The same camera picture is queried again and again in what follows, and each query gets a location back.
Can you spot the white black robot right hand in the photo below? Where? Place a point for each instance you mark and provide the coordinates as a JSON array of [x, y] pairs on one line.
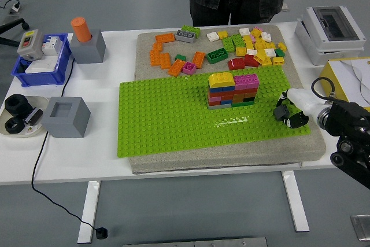
[[303, 101]]

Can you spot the dark grey sloped brick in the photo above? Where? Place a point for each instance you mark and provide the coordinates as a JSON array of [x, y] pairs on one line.
[[281, 113]]

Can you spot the yellow curved brick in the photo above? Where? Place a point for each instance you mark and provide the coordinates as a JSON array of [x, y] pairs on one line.
[[221, 78]]

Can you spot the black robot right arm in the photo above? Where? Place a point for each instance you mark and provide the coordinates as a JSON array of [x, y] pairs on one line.
[[349, 114]]

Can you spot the small green brick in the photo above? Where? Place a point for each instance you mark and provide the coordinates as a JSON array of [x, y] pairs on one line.
[[279, 53], [180, 57]]

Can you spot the white brick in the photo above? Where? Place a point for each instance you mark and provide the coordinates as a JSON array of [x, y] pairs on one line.
[[251, 52], [270, 53], [213, 36], [266, 36], [244, 31]]

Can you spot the small pink brick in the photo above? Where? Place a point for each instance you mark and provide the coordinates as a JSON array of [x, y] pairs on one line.
[[258, 29], [253, 38]]

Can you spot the red brick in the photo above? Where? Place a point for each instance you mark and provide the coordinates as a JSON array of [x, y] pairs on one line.
[[251, 60], [237, 64]]

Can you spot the lime green brick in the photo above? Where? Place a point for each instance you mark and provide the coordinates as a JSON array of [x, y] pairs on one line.
[[192, 29], [228, 44], [238, 40]]

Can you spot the grey long brick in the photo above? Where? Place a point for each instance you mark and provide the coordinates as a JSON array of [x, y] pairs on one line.
[[185, 36]]

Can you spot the dark green brick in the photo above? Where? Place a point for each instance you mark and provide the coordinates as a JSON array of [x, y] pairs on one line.
[[216, 54]]

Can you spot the orange brick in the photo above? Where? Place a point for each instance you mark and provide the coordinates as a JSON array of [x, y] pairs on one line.
[[198, 59], [165, 61], [157, 47], [155, 57], [164, 38], [177, 68]]

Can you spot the magenta brick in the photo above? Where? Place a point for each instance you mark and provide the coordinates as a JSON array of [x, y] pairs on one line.
[[189, 68]]

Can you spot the silver floor plate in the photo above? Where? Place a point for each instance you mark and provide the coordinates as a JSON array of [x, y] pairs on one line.
[[286, 7]]

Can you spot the yellow white cardboard box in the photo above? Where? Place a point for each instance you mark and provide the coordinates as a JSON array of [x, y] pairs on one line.
[[347, 70]]

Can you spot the white table leg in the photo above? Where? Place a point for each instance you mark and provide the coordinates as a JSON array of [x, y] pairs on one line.
[[88, 212], [296, 203]]

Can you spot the grey foam mat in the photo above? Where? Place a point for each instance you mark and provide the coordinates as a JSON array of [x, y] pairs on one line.
[[202, 158]]

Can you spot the lime green studded baseplate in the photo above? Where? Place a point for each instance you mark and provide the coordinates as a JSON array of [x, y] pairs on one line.
[[173, 119]]

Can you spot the metal floor hatch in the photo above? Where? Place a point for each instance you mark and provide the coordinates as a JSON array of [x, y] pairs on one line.
[[361, 226]]

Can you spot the orange cylinder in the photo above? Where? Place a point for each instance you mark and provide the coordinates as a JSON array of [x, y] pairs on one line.
[[81, 30]]

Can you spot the grey cube with round hole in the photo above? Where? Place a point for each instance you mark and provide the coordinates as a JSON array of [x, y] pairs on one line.
[[89, 50]]

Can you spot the white circuit breaker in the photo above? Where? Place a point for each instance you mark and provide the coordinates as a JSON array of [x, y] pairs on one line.
[[52, 45]]

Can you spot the blue plastic bin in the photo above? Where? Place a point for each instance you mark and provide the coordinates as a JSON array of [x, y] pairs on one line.
[[40, 78]]

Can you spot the black office chair base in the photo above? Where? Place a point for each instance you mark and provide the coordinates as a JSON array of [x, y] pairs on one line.
[[14, 23]]

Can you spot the grey cube with square recess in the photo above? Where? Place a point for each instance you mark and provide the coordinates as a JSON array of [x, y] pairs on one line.
[[66, 122]]

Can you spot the white oval plate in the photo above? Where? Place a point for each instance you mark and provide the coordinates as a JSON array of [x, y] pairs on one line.
[[37, 101]]

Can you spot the brown metal cylindrical part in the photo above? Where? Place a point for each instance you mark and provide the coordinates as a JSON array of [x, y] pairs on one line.
[[34, 116]]

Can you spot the black plug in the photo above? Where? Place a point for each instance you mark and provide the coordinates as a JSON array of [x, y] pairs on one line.
[[101, 233]]

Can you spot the large black nut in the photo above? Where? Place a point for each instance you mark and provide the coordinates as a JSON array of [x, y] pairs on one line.
[[17, 104]]

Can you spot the small black nut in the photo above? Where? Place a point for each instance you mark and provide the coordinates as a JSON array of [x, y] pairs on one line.
[[14, 127]]

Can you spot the white electrical enclosure box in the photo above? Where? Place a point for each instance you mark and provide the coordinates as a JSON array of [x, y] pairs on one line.
[[318, 41]]

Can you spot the multicolour stacked brick wall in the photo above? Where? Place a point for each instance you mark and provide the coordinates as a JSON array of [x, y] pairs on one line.
[[215, 102]]

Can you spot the white switch panel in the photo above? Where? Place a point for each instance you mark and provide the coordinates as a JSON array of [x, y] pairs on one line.
[[42, 66]]

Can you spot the grey push-button switch box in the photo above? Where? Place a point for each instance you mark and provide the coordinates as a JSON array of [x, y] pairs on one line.
[[30, 43]]

